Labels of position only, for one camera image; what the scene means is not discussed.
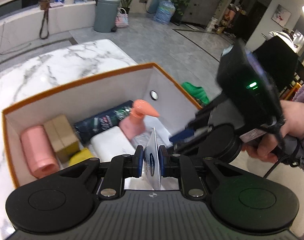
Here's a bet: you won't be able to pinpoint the pink woven bag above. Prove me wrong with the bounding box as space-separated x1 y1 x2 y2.
115 8 129 28

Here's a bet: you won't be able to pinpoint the brown bag with strap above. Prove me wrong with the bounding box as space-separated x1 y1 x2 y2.
38 0 52 40

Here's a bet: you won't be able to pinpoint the white rectangular box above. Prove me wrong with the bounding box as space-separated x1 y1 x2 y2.
89 126 136 162

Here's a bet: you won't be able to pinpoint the green slippers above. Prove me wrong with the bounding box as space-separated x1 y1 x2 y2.
181 81 210 105

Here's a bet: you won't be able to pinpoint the small brown cardboard box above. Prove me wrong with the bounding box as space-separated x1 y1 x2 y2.
43 114 80 163

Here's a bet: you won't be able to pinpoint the grey marble tv console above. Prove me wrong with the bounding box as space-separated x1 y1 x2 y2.
0 0 97 53

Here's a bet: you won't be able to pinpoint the black chair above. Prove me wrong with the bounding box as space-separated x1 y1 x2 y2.
253 36 299 91

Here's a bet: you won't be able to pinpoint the blue water jug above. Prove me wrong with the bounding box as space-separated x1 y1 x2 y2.
154 0 176 25

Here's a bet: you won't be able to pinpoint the white squeeze tube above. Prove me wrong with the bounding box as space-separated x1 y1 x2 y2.
143 127 165 191

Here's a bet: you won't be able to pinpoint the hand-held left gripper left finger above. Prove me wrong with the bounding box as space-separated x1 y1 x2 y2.
57 145 144 198

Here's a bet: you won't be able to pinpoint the yellow packet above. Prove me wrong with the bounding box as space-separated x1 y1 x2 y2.
68 147 95 167

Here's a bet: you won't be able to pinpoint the person's right hand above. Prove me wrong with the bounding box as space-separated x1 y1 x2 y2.
240 100 304 163

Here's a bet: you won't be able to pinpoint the pink plastic cylinder cup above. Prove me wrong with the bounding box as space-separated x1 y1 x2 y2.
20 125 60 179

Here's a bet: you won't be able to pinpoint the grey pedal trash bin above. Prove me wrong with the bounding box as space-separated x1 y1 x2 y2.
93 0 120 33

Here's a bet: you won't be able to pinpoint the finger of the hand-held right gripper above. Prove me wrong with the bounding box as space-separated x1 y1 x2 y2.
186 94 232 130
168 124 214 153

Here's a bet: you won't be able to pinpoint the pink spray bottle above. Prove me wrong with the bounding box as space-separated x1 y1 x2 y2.
118 99 160 140

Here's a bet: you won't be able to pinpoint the orange-edged white storage box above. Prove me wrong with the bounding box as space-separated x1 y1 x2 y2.
2 63 204 189

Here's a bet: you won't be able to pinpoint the dark blue printed packet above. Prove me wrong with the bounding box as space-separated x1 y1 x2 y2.
74 100 135 145

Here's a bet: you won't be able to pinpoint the white jacket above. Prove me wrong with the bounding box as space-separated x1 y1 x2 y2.
269 29 297 46

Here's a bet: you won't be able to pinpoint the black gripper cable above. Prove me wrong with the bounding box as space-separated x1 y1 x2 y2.
264 152 292 178

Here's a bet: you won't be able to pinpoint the framed wall painting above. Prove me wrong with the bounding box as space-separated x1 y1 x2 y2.
271 4 292 27

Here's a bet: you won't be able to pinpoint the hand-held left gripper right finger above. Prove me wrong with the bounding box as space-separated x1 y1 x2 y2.
158 145 243 197

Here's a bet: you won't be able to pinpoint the grey drawer cabinet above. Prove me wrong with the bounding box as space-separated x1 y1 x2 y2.
182 0 222 27

